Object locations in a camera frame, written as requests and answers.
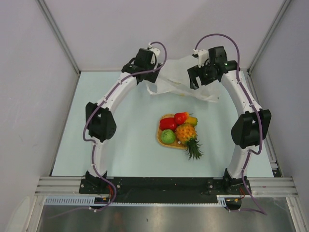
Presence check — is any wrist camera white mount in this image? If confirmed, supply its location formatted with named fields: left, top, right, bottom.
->
left=192, top=49, right=209, bottom=68
left=147, top=43, right=161, bottom=65

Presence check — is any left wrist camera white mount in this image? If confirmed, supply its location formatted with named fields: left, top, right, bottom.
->
left=147, top=43, right=161, bottom=65

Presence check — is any small fake red apple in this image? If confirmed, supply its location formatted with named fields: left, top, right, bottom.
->
left=173, top=112, right=191, bottom=125

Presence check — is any fake green fruit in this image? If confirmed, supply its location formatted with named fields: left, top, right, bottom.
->
left=161, top=129, right=176, bottom=144

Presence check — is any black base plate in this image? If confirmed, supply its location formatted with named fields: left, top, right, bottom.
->
left=79, top=176, right=252, bottom=204

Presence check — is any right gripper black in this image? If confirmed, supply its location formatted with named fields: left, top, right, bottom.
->
left=187, top=60, right=217, bottom=90

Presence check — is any fake red bell pepper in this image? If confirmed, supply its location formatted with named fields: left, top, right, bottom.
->
left=159, top=117, right=177, bottom=131

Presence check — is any right aluminium side rail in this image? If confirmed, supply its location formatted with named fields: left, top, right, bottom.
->
left=245, top=71, right=282, bottom=177

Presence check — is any woven bamboo tray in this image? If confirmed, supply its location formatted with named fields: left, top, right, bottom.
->
left=157, top=112, right=199, bottom=151

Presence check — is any left aluminium corner post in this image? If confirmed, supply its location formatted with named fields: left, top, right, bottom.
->
left=36, top=0, right=82, bottom=74

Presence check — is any aluminium front rail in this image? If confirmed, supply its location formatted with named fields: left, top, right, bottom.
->
left=35, top=176, right=298, bottom=197

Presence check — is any white plastic bag lemon print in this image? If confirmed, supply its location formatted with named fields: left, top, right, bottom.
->
left=146, top=56, right=220, bottom=102

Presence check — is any fake mango yellow green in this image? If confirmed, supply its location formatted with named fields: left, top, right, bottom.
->
left=185, top=116, right=198, bottom=127

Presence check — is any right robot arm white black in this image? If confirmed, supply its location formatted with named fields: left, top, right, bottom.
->
left=187, top=46, right=271, bottom=194

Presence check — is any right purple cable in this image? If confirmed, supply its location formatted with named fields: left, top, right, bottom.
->
left=194, top=33, right=267, bottom=216

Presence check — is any aluminium corner post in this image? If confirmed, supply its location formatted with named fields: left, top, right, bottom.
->
left=247, top=0, right=293, bottom=73
left=36, top=0, right=82, bottom=74

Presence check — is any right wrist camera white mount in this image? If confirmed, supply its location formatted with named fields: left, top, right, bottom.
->
left=192, top=49, right=209, bottom=68

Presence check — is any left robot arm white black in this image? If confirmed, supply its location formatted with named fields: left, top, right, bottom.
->
left=83, top=43, right=164, bottom=193

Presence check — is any fake pineapple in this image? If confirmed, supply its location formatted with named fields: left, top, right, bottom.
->
left=175, top=123, right=203, bottom=160

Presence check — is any right aluminium corner post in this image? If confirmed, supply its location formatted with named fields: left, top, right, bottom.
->
left=247, top=0, right=293, bottom=73

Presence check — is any white slotted cable duct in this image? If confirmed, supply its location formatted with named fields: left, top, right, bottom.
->
left=44, top=196, right=240, bottom=207

